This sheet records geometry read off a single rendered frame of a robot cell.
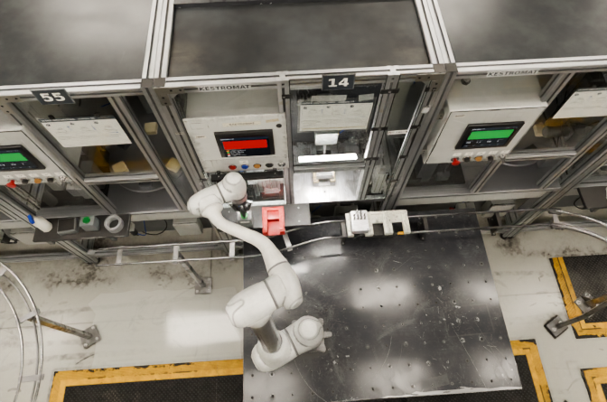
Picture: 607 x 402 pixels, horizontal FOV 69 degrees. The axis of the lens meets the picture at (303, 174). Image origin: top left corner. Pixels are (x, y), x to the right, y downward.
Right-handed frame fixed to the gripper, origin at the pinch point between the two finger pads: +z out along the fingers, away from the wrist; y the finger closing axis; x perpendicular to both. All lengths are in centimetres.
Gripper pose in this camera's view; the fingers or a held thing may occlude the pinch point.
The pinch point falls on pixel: (243, 212)
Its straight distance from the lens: 244.8
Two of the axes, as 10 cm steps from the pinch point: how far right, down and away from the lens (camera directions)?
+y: -10.0, 0.6, -0.3
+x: 0.6, 8.8, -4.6
